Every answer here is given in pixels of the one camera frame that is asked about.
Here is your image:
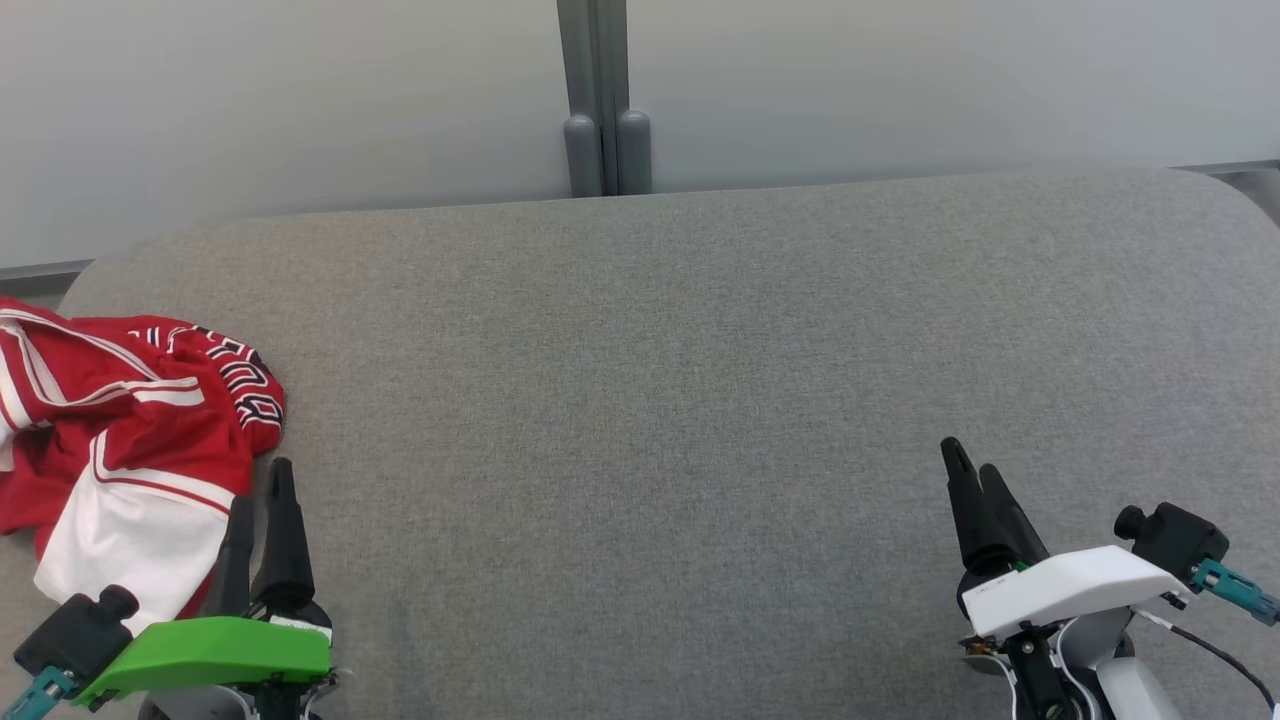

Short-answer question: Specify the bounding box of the red white basketball jersey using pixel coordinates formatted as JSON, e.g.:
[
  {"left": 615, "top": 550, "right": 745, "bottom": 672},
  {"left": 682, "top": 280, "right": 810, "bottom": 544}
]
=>
[{"left": 0, "top": 297, "right": 287, "bottom": 633}]

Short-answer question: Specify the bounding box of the grey metal partition post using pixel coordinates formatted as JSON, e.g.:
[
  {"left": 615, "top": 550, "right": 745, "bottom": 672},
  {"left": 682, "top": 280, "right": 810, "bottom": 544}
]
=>
[{"left": 556, "top": 0, "right": 653, "bottom": 198}]

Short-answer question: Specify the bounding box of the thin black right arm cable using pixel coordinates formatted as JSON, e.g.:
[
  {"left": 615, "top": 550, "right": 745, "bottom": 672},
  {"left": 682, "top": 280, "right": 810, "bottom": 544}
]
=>
[{"left": 1135, "top": 605, "right": 1280, "bottom": 716}]

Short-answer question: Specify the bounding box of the teal right camera connector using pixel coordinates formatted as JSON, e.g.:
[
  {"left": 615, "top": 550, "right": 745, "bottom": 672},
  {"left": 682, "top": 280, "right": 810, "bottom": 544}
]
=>
[{"left": 1190, "top": 558, "right": 1280, "bottom": 628}]

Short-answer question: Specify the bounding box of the teal camera connector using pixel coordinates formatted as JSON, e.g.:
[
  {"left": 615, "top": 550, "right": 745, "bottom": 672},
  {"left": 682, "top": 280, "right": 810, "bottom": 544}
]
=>
[
  {"left": 0, "top": 667, "right": 76, "bottom": 720},
  {"left": 1190, "top": 558, "right": 1280, "bottom": 628}
]

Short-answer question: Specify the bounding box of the teal left camera connector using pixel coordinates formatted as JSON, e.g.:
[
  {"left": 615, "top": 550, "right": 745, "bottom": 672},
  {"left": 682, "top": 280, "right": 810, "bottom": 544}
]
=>
[{"left": 0, "top": 667, "right": 76, "bottom": 720}]

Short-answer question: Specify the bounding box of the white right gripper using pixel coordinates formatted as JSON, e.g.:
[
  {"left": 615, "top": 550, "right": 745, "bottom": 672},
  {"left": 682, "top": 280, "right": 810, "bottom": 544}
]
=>
[{"left": 940, "top": 437, "right": 1193, "bottom": 720}]

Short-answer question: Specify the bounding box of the grey partition base rail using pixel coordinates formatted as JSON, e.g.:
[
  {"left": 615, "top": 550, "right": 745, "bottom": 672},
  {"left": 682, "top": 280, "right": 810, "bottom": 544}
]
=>
[
  {"left": 0, "top": 260, "right": 93, "bottom": 283},
  {"left": 1170, "top": 160, "right": 1280, "bottom": 226}
]

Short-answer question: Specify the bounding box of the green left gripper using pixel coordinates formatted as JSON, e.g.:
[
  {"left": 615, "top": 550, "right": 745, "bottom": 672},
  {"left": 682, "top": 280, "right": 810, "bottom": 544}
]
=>
[{"left": 75, "top": 457, "right": 341, "bottom": 720}]

